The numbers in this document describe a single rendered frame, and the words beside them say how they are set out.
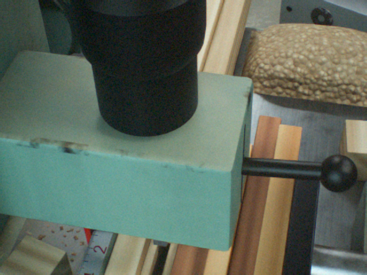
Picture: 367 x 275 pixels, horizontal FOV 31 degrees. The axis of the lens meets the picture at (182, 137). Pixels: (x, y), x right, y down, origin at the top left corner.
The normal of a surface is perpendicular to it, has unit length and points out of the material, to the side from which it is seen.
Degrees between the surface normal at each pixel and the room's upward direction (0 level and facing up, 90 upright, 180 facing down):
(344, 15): 90
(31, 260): 0
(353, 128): 0
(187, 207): 90
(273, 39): 29
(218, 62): 0
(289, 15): 90
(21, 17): 90
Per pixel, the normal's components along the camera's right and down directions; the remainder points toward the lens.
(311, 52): -0.14, -0.36
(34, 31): 0.97, 0.14
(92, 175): -0.22, 0.72
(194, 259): -0.04, -0.69
